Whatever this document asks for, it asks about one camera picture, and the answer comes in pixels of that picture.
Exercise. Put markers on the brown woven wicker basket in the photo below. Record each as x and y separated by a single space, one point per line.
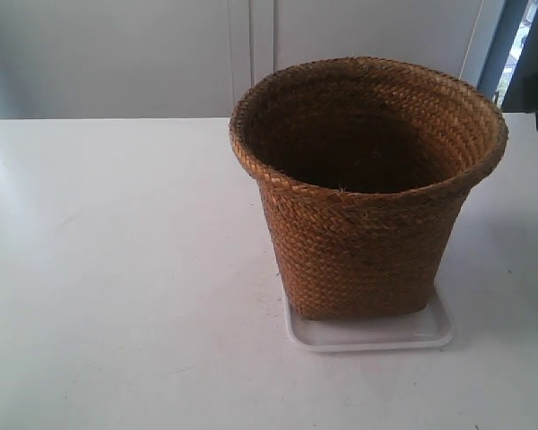
363 165

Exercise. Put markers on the white plastic tray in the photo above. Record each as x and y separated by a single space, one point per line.
432 327

